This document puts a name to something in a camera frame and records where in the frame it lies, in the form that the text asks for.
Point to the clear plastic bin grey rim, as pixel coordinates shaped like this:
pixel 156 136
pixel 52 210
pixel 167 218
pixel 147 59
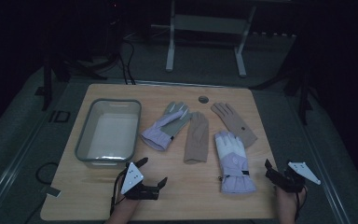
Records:
pixel 115 137

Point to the plain beige glove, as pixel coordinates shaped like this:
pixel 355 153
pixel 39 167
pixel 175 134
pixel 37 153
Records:
pixel 197 140

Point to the white metal stand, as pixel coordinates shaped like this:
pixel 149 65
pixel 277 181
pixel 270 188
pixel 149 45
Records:
pixel 209 24

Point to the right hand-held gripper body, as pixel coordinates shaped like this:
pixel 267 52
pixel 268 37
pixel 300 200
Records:
pixel 304 171

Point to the grey floor tag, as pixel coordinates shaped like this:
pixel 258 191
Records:
pixel 53 191

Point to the beige glove with button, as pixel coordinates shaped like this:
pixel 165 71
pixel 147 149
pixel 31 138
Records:
pixel 234 123

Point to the black tripod stand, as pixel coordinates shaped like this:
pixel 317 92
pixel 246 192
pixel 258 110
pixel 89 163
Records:
pixel 303 93
pixel 47 81

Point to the person's left hand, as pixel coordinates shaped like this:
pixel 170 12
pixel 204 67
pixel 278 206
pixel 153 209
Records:
pixel 126 205

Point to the person's right hand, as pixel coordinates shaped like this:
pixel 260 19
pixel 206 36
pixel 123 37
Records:
pixel 287 202

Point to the purple and white ski glove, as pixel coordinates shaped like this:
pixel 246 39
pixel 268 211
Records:
pixel 233 161

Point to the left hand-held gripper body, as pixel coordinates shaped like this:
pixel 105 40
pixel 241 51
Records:
pixel 132 179

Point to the purple glove grey palm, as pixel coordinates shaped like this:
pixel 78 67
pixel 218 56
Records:
pixel 163 129

